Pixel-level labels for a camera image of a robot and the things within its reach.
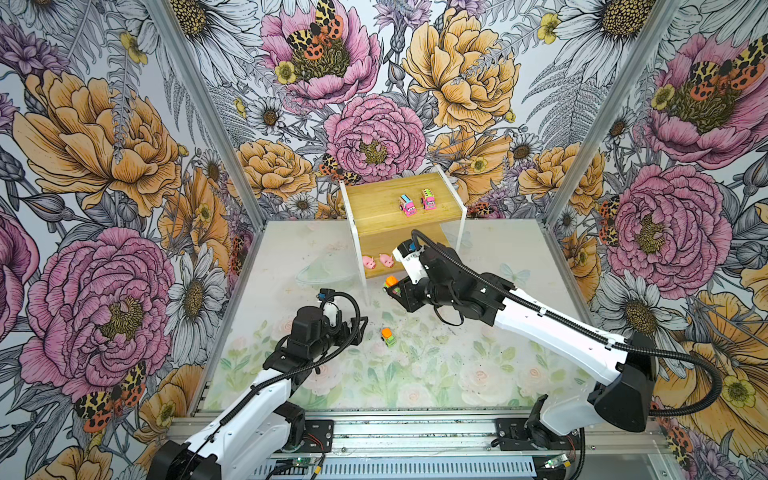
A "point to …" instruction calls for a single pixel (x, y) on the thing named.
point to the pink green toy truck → (428, 200)
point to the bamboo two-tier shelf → (384, 212)
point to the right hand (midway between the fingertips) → (396, 298)
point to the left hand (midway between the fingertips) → (352, 326)
